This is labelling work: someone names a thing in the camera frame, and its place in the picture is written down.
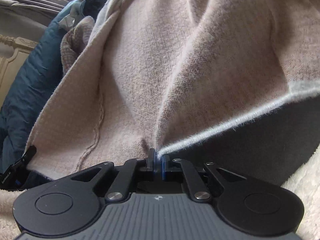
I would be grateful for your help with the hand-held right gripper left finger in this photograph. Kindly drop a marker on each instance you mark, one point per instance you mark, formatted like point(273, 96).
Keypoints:
point(153, 165)

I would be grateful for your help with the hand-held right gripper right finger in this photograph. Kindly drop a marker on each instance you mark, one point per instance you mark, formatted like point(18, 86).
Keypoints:
point(163, 167)

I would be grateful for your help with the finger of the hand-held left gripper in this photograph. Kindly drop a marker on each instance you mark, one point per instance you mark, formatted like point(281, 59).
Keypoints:
point(30, 153)

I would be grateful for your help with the pink white houndstooth coat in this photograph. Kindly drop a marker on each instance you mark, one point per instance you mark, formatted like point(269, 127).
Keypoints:
point(175, 55)

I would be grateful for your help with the teal quilted duvet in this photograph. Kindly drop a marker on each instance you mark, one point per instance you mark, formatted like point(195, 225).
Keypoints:
point(25, 85)

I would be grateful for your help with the cream carved headboard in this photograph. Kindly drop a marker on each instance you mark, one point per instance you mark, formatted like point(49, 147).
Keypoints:
point(10, 60)

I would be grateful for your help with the dark grey garment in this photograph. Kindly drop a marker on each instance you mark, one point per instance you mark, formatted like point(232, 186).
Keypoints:
point(96, 2)

